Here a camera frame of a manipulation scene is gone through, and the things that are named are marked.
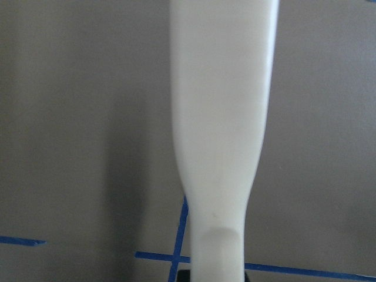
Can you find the white hand brush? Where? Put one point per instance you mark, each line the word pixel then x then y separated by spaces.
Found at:
pixel 221 64

